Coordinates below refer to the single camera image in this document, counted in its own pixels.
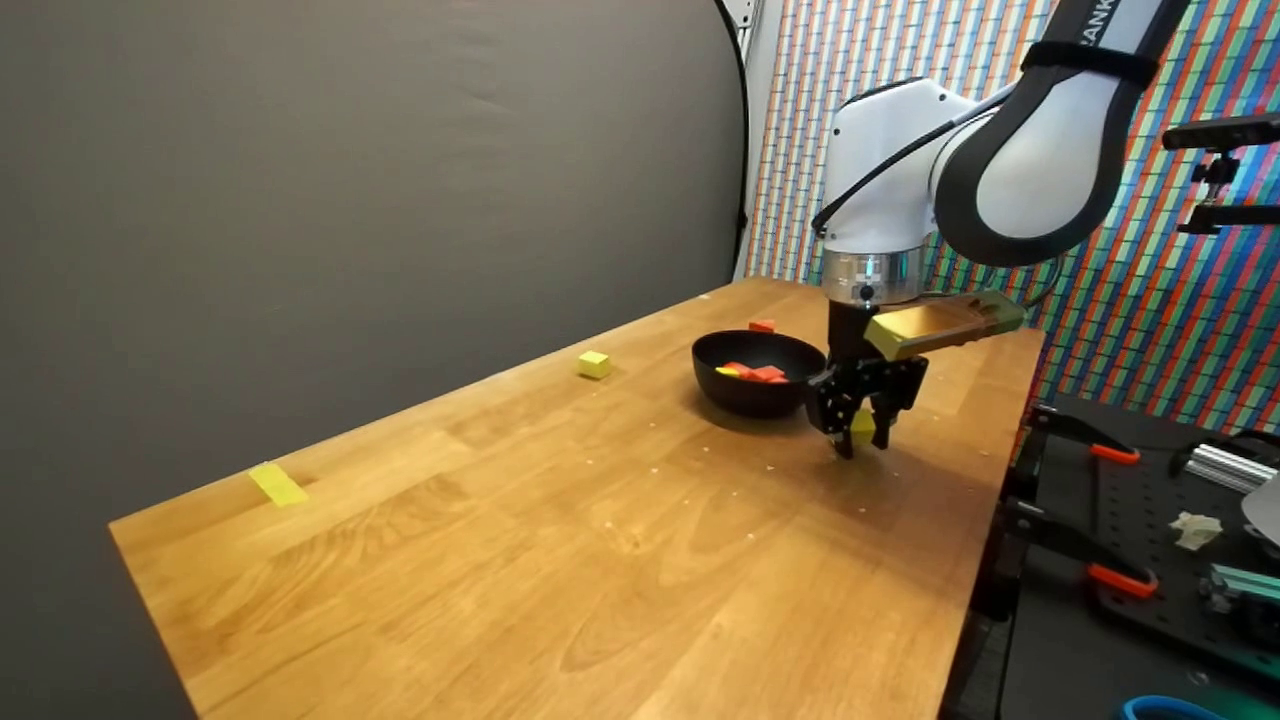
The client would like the white plastic part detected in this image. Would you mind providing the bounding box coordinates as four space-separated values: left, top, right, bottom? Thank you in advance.
1168 509 1230 557

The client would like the grey fabric backdrop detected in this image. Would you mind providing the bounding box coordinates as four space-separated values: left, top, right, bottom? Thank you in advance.
0 0 753 720

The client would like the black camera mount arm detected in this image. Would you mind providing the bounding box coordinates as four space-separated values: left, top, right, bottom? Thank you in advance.
1159 112 1280 239

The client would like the teal tool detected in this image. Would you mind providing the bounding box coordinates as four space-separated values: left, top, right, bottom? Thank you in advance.
1203 559 1280 616

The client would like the grey metal bar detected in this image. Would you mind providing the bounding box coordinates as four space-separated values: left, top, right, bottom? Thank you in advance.
1182 439 1280 497

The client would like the black perforated side table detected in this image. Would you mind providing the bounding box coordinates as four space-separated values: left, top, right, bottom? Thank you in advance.
984 393 1280 720

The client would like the grey round plate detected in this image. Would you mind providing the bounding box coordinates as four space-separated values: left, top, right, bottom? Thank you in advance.
1237 475 1280 553

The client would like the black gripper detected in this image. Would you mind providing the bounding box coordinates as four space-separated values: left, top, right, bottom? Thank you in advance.
804 301 932 461

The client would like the blue round object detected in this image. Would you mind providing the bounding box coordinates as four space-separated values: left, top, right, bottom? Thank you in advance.
1116 693 1231 720

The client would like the black bowl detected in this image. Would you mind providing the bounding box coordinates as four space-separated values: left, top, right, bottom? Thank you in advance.
689 328 831 425

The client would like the orange-handled black clamp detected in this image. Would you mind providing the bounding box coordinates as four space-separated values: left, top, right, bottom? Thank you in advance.
1033 406 1147 474
1010 497 1165 606

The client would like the multicoloured patterned backdrop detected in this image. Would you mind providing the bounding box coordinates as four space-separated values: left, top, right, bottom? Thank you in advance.
736 0 1280 436

